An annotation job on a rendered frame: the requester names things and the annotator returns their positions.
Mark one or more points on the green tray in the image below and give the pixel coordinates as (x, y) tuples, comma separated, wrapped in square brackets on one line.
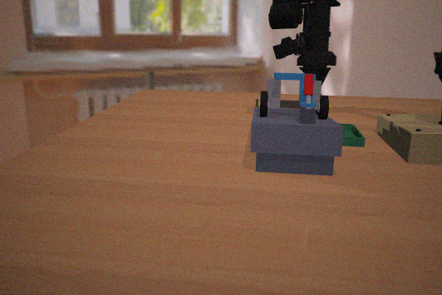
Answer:
[(358, 141), (348, 133)]

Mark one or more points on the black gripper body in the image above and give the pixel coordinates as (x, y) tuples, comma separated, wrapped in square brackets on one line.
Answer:
[(317, 43)]

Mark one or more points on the red-headed metal pin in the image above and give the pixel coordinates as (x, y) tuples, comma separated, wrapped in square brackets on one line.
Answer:
[(308, 87)]

